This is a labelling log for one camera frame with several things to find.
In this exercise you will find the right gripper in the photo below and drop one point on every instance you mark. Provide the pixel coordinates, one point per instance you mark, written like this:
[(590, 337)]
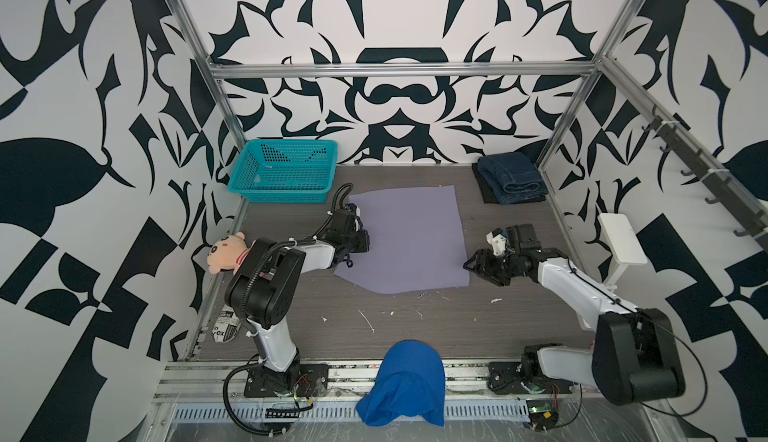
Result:
[(483, 263)]

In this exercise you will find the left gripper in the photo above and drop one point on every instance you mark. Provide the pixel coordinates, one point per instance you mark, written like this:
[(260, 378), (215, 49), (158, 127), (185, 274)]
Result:
[(364, 237)]

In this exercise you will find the black skirt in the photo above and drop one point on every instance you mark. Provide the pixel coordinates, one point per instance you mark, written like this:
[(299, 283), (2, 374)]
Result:
[(486, 191)]

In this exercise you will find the lavender grey skirt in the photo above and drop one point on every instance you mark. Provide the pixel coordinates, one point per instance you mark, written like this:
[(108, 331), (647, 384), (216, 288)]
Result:
[(416, 242)]

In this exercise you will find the dark blue denim skirt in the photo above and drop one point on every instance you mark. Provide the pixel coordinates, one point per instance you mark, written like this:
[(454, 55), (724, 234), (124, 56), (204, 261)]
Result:
[(512, 178)]

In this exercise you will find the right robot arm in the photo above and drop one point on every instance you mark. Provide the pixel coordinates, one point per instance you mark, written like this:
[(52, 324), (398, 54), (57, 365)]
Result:
[(634, 357)]

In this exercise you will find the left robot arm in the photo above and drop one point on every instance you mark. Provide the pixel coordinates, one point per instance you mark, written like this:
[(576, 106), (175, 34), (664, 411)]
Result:
[(263, 287)]

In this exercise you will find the teal plastic basket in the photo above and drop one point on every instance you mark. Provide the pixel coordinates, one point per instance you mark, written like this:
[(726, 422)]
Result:
[(285, 171)]

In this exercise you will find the pink plush toy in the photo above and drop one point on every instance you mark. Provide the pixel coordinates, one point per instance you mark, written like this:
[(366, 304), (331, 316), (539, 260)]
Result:
[(228, 253)]

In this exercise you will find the blue cloth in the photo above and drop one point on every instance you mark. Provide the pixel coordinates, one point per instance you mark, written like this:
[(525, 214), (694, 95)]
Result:
[(410, 382)]

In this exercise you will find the white shelf stand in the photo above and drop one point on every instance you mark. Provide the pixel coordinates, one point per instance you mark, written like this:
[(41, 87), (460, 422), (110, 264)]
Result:
[(624, 245)]

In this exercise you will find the small green circuit board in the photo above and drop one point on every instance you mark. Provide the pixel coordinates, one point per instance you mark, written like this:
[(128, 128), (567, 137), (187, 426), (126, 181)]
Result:
[(542, 416)]

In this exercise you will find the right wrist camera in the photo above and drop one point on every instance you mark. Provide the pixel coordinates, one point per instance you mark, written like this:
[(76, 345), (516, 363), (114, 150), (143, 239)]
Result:
[(498, 241)]

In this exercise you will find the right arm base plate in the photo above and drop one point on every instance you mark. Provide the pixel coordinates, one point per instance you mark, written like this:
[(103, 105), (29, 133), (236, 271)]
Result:
[(510, 377)]

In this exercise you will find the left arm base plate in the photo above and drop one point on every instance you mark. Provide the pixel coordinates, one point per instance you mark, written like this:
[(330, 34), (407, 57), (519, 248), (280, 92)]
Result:
[(304, 380)]

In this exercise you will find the aluminium frame crossbar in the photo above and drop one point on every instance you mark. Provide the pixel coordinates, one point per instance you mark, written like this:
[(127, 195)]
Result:
[(400, 69)]

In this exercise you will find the grey wall hook rack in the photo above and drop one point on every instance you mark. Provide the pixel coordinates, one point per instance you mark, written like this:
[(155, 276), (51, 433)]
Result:
[(701, 166)]

